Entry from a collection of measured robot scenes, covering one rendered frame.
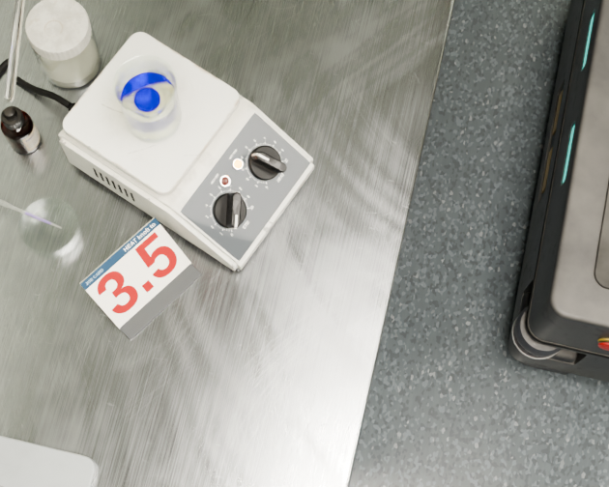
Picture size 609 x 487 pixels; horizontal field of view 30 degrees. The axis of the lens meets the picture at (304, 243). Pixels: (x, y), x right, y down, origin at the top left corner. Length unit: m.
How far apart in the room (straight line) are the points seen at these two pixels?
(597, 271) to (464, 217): 0.43
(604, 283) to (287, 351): 0.59
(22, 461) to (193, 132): 0.33
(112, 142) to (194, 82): 0.09
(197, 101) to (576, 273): 0.66
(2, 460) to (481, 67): 1.23
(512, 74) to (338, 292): 1.02
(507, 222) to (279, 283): 0.89
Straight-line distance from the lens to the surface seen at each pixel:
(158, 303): 1.05
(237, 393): 1.03
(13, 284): 1.08
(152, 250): 1.04
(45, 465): 1.03
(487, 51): 2.02
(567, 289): 1.50
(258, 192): 1.04
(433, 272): 1.85
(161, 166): 1.00
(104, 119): 1.03
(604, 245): 1.53
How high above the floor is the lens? 1.77
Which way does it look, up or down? 72 degrees down
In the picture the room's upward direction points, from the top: 4 degrees clockwise
